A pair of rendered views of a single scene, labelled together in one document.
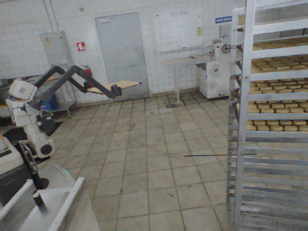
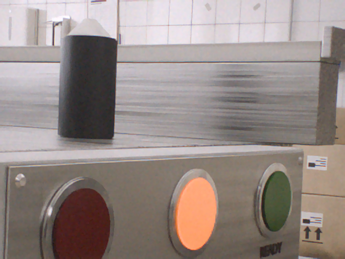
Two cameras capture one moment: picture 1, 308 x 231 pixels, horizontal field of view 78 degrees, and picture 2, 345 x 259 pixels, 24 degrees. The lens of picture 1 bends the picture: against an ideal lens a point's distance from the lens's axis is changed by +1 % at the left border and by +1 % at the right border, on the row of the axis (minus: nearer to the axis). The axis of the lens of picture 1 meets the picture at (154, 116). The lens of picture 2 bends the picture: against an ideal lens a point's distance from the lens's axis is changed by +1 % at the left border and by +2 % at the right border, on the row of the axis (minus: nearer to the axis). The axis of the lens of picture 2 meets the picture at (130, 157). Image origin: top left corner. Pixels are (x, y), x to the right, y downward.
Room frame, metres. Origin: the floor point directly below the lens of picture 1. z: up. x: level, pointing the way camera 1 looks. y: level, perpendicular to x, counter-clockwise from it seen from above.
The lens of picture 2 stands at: (0.98, 0.25, 0.86)
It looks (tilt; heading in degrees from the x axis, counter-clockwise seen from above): 4 degrees down; 120
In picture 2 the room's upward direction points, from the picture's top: 2 degrees clockwise
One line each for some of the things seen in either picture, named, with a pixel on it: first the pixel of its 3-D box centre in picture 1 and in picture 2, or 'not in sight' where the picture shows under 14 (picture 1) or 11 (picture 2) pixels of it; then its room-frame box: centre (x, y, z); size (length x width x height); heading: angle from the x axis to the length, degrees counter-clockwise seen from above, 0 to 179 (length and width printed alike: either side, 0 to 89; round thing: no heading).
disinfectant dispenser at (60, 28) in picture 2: not in sight; (55, 38); (-2.03, 4.37, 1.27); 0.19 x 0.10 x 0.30; 90
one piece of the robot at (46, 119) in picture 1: (41, 118); not in sight; (1.75, 1.09, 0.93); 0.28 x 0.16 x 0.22; 44
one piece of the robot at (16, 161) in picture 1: (9, 168); not in sight; (1.48, 1.36, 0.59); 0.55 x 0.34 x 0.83; 44
